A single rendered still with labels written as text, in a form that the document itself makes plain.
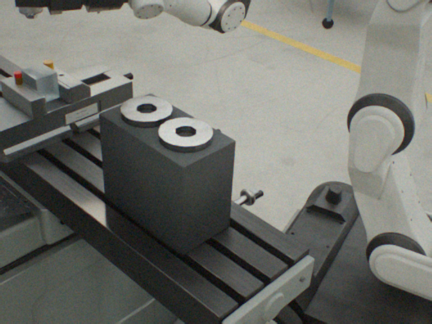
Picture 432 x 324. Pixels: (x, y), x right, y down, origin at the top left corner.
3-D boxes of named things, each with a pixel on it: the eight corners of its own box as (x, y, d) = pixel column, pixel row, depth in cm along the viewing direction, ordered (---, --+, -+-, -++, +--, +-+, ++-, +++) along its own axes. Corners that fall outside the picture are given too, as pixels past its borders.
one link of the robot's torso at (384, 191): (443, 248, 156) (429, 72, 136) (425, 299, 142) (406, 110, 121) (382, 242, 164) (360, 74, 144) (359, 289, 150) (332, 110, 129)
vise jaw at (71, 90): (60, 76, 143) (58, 61, 141) (91, 96, 136) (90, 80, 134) (37, 84, 139) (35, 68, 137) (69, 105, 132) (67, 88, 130)
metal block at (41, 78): (45, 87, 137) (42, 62, 134) (60, 97, 134) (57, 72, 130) (24, 94, 134) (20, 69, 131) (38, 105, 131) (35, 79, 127)
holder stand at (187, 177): (152, 173, 125) (151, 85, 114) (230, 225, 113) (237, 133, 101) (103, 197, 118) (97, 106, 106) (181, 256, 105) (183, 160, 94)
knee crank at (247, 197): (254, 191, 196) (256, 175, 193) (269, 200, 193) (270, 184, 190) (205, 221, 183) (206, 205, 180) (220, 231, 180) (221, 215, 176)
